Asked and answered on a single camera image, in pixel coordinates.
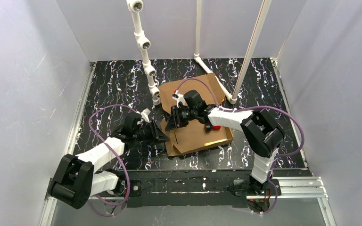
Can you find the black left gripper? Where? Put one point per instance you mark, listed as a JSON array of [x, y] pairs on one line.
[[151, 131]]

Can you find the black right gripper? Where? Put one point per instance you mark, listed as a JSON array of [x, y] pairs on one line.
[[180, 116]]

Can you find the brown cardboard box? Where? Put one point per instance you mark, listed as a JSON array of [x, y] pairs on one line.
[[191, 138]]

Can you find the red black knob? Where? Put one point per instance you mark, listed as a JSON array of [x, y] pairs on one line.
[[209, 127]]

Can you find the yellow rectangular block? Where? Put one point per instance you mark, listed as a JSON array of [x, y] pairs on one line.
[[217, 142]]

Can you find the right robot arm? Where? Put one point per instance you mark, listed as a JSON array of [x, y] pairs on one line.
[[263, 134]]

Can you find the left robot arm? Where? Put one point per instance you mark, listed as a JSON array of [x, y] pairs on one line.
[[77, 179]]

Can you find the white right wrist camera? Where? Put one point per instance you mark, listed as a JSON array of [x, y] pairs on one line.
[[179, 98]]

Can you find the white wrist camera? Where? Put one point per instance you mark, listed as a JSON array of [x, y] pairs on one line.
[[145, 115], [179, 98]]

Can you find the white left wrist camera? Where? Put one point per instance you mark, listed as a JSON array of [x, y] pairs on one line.
[[145, 115]]

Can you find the white PVC pipe frame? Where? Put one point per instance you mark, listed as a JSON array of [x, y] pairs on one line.
[[143, 43]]

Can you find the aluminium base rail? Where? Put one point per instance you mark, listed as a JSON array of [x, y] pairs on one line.
[[291, 183]]

